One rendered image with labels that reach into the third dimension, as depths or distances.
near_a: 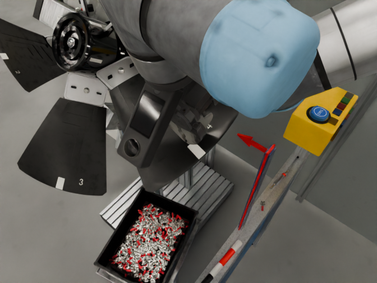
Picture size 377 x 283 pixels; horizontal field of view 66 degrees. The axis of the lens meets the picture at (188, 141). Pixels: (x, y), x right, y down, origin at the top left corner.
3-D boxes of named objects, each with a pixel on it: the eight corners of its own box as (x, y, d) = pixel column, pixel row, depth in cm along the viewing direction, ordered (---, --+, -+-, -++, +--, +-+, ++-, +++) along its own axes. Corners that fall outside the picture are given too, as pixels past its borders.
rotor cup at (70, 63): (108, 96, 71) (62, 92, 60) (83, 50, 74) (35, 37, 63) (146, 57, 64) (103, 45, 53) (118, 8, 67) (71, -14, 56)
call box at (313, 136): (307, 106, 83) (321, 77, 75) (341, 123, 79) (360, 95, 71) (280, 140, 75) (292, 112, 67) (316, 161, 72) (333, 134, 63)
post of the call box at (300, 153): (297, 149, 87) (311, 122, 77) (306, 154, 86) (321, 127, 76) (292, 155, 86) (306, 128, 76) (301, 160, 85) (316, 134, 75)
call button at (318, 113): (313, 107, 69) (316, 102, 68) (329, 115, 67) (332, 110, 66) (306, 117, 67) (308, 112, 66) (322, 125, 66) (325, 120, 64)
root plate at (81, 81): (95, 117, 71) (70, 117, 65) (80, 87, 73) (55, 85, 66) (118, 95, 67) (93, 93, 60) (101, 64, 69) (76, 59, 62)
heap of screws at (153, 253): (145, 204, 81) (143, 198, 78) (190, 224, 77) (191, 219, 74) (105, 269, 70) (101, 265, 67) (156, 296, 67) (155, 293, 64)
